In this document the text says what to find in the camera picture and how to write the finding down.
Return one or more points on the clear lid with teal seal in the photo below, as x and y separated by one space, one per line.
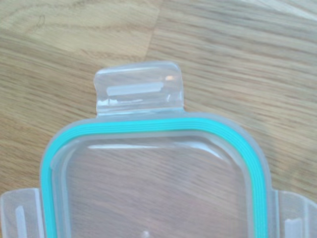
148 125

